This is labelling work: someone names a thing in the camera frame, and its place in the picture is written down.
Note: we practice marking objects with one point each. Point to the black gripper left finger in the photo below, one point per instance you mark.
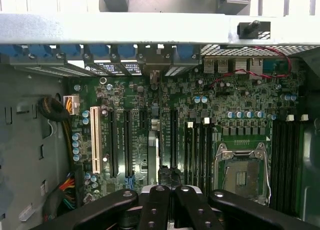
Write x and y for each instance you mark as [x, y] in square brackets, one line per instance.
[152, 212]

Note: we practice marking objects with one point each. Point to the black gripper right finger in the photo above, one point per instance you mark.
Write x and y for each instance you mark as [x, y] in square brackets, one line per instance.
[201, 212]

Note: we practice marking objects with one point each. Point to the CPU socket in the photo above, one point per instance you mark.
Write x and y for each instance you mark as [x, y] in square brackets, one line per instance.
[242, 175]

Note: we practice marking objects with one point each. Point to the green RAM stick with label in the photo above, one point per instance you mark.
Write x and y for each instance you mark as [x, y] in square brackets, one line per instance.
[189, 155]

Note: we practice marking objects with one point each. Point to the long black expansion slot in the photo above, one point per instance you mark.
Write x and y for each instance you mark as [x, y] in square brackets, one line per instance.
[128, 145]
[113, 145]
[174, 140]

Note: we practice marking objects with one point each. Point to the white expansion slot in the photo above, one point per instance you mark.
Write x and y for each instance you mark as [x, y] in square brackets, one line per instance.
[96, 140]

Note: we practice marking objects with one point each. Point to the short black expansion slot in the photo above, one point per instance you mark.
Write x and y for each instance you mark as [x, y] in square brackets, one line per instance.
[143, 120]

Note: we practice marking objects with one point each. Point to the green Dell motherboard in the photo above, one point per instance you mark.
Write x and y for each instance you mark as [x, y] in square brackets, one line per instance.
[140, 95]

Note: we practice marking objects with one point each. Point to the white motherboard power connector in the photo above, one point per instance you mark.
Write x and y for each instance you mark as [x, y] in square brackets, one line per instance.
[75, 106]

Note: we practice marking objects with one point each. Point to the grey power supply unit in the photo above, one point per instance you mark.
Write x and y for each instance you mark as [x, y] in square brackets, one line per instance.
[25, 140]

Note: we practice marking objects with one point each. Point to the blue card retention clip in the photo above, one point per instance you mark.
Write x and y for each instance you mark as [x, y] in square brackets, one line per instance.
[40, 51]
[185, 53]
[98, 51]
[127, 50]
[70, 50]
[10, 53]

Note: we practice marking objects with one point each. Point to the black open PC case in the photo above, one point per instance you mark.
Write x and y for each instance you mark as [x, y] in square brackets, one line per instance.
[125, 27]

